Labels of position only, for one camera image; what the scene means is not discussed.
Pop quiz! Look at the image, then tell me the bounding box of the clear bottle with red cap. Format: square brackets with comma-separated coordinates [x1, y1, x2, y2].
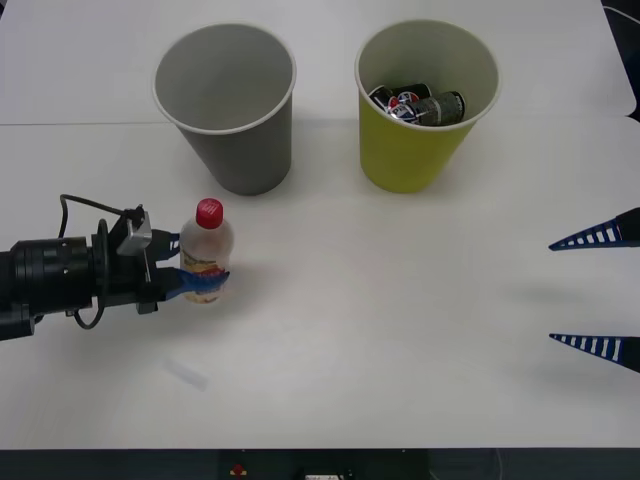
[178, 197, 236, 306]

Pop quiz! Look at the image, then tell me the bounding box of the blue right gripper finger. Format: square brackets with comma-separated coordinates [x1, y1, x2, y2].
[548, 332, 640, 374]
[547, 206, 640, 252]

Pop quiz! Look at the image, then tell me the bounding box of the black robot torso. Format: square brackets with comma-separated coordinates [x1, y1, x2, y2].
[218, 448, 432, 480]

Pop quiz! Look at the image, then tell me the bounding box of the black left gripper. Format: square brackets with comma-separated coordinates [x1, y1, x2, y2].
[92, 217, 233, 317]

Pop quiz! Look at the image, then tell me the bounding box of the dark grey-green can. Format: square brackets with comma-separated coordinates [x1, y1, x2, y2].
[413, 89, 468, 127]

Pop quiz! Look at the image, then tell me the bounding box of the yellow-green plastic bin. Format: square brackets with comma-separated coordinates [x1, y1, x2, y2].
[354, 18, 502, 194]

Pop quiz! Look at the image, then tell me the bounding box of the black can with round logo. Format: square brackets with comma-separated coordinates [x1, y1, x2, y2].
[387, 100, 422, 125]
[368, 85, 397, 113]
[389, 82, 433, 106]

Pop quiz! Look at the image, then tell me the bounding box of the grey plastic bin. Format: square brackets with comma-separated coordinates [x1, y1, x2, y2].
[152, 22, 297, 197]

